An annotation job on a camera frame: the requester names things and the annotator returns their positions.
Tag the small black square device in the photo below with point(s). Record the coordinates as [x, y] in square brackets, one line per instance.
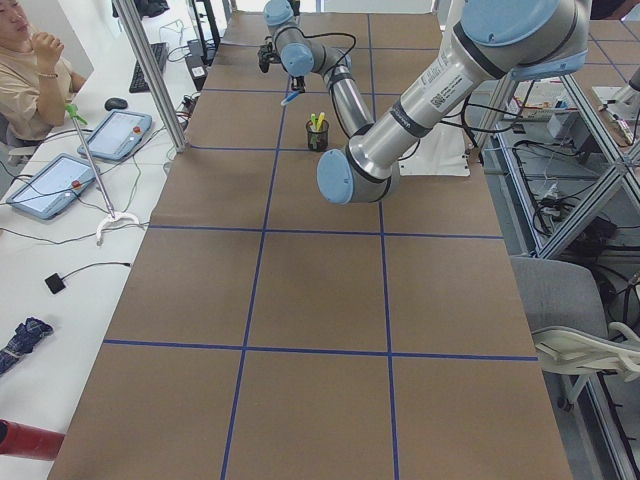
[55, 283]

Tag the brown paper table cover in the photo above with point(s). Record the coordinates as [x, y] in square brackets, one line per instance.
[265, 333]

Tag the far blue teach pendant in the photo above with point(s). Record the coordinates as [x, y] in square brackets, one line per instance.
[118, 134]

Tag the red cylinder bottle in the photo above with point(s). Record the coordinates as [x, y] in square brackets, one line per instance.
[25, 441]

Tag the near blue teach pendant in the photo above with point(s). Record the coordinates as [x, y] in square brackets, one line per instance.
[54, 188]

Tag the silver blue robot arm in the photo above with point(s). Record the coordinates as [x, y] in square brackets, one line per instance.
[523, 39]

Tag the yellow highlighter pen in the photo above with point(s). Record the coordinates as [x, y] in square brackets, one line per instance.
[320, 123]

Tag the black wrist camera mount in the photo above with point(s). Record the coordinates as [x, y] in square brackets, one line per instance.
[267, 56]

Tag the aluminium frame post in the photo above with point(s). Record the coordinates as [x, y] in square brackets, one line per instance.
[140, 45]

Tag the blue teach pendant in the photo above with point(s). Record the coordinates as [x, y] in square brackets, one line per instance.
[54, 188]
[118, 134]

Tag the black mesh pen cup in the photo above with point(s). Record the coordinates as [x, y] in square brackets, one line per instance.
[317, 137]

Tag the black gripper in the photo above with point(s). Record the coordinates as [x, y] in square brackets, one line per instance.
[298, 80]

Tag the seated person beige shirt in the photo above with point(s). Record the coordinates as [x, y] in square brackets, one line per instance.
[37, 82]

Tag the metal reacher grabber tool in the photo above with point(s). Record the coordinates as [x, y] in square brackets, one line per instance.
[113, 216]

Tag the blue highlighter pen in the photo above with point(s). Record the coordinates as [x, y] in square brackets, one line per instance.
[290, 98]

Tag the black computer mouse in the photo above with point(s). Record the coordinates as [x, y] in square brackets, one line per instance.
[115, 103]

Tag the folded dark blue umbrella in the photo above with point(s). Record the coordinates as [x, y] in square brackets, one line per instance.
[26, 336]

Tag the grey office chair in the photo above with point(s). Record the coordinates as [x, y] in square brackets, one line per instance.
[567, 321]

